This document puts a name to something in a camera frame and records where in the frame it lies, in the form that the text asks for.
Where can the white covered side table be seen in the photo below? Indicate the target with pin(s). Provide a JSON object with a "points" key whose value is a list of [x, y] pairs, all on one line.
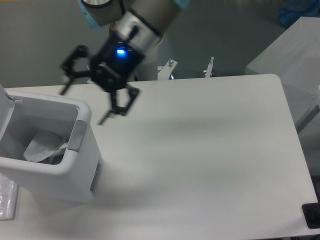
{"points": [[295, 58]]}

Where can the black device at table edge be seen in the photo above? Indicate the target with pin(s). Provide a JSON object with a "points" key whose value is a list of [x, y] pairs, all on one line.
{"points": [[311, 213]]}

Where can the clear plastic sheet on left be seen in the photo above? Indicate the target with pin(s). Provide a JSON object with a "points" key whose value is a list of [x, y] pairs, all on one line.
{"points": [[8, 198]]}

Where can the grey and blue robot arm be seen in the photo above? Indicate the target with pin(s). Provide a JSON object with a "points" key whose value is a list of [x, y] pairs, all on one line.
{"points": [[158, 15]]}

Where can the blue object in corner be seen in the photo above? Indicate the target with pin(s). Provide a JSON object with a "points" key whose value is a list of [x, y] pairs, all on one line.
{"points": [[291, 10]]}

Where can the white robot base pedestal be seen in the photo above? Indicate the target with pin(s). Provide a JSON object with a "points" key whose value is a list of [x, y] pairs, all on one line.
{"points": [[147, 62]]}

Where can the white open trash can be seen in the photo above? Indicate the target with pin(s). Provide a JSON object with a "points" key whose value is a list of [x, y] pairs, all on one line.
{"points": [[22, 115]]}

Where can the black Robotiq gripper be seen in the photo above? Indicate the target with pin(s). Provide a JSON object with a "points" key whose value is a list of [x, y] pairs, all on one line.
{"points": [[110, 69]]}

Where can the white plastic wrapper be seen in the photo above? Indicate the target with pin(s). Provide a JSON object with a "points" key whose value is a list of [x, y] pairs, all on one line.
{"points": [[43, 145]]}

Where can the clear crushed plastic bottle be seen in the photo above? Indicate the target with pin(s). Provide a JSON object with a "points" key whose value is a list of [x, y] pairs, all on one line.
{"points": [[55, 158]]}

